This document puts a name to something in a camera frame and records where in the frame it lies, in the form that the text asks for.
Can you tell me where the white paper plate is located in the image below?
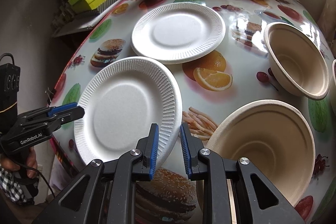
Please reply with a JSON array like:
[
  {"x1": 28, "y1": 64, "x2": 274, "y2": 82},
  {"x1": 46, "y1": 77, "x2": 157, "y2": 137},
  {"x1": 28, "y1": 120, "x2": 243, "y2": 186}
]
[
  {"x1": 74, "y1": 57, "x2": 182, "y2": 167},
  {"x1": 131, "y1": 2, "x2": 226, "y2": 65}
]

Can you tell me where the beige pulp bowl large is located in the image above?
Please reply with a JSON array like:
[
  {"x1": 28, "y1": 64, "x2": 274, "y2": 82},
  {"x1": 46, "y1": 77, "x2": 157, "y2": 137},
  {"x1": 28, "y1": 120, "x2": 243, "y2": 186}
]
[{"x1": 206, "y1": 100, "x2": 315, "y2": 206}]

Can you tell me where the checkered sleeve forearm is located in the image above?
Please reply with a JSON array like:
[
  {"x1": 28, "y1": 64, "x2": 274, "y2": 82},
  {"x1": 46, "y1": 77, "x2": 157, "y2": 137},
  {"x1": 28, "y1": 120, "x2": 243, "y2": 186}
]
[{"x1": 1, "y1": 165, "x2": 34, "y2": 205}]

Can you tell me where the person left hand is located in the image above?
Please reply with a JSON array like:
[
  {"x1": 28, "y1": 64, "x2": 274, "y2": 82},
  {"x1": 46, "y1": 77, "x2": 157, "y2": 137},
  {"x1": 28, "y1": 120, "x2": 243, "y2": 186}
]
[{"x1": 1, "y1": 147, "x2": 38, "y2": 178}]

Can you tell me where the beige bowl at edge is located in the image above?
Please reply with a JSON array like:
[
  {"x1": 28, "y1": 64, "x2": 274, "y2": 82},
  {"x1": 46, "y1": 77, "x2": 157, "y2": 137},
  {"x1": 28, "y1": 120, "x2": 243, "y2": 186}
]
[{"x1": 332, "y1": 59, "x2": 336, "y2": 90}]

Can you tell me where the black camera box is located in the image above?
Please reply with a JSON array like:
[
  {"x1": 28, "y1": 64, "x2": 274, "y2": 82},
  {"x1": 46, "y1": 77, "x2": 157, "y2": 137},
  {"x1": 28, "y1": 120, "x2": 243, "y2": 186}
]
[{"x1": 0, "y1": 53, "x2": 21, "y2": 134}]

